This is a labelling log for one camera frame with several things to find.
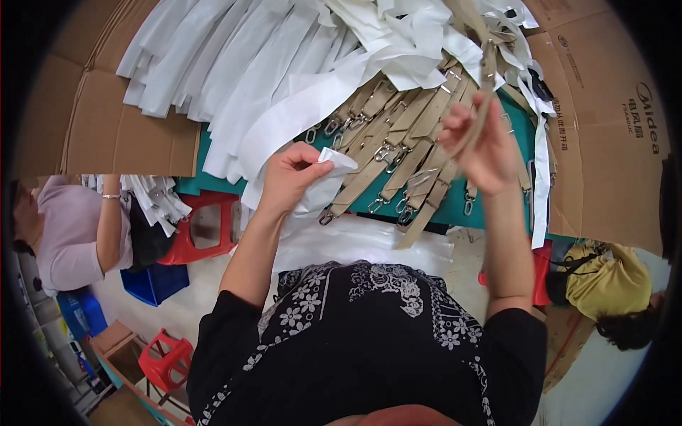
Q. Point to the person's left hand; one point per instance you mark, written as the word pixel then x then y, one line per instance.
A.
pixel 285 178

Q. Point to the large red plastic stool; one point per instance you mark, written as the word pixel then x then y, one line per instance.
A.
pixel 184 250

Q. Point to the large printed cardboard box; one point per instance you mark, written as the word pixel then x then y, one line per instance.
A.
pixel 602 149

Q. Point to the black bag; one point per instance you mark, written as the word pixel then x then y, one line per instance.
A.
pixel 145 239

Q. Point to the person's right fingers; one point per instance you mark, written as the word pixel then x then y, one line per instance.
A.
pixel 454 125

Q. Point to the stack of clear plastic bags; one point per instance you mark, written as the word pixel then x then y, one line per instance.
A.
pixel 367 242

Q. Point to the pile of white fabric sleeves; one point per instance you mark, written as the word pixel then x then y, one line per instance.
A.
pixel 255 69

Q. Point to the small red plastic stool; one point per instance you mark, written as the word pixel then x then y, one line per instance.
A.
pixel 165 357

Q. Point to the person's right hand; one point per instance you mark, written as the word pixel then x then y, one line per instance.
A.
pixel 487 154

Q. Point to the green table cover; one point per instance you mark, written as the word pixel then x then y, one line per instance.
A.
pixel 213 178

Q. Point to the blue plastic crate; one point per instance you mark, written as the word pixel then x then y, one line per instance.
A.
pixel 154 285

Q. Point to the open brown cardboard box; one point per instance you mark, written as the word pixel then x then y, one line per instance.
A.
pixel 120 351

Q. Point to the flat brown cardboard sheet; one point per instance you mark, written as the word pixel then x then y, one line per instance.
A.
pixel 122 128

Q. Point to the blue plastic container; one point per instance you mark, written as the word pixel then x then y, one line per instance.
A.
pixel 80 314

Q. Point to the white fabric sleeve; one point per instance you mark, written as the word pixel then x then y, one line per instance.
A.
pixel 333 189

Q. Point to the person's body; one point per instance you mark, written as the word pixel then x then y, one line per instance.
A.
pixel 367 346

